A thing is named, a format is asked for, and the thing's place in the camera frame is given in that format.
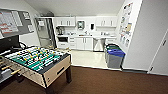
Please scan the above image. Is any white sink base cabinet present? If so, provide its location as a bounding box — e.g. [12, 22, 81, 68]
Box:
[75, 36, 95, 52]

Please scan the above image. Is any grey bin green lid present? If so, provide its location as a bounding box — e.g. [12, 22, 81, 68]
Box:
[105, 45, 122, 63]

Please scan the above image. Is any grey bin black lid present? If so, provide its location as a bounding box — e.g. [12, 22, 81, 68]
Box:
[105, 42, 118, 48]

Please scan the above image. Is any grey bin blue lid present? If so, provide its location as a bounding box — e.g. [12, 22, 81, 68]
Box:
[107, 48, 127, 70]

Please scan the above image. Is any stainless steel refrigerator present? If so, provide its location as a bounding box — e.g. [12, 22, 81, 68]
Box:
[35, 17, 56, 48]

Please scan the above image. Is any green foosball table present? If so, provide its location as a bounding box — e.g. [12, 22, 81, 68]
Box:
[0, 45, 73, 94]

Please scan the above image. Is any white paper sheet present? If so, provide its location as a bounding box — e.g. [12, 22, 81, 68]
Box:
[27, 24, 35, 33]
[0, 9, 20, 34]
[22, 12, 31, 20]

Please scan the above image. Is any white door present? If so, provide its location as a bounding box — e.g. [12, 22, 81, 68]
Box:
[147, 28, 168, 76]

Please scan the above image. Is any white upper wall cabinet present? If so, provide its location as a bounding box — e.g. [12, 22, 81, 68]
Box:
[95, 16, 118, 28]
[54, 16, 77, 28]

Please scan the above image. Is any small blue wall notice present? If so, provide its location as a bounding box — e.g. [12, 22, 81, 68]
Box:
[120, 34, 125, 44]

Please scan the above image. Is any small green wall notice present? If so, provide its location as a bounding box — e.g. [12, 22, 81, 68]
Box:
[122, 36, 128, 46]

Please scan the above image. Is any small white wall notice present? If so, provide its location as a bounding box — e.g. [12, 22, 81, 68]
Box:
[125, 38, 131, 49]

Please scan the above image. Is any large colourful wall poster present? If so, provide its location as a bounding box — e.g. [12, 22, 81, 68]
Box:
[121, 2, 134, 36]

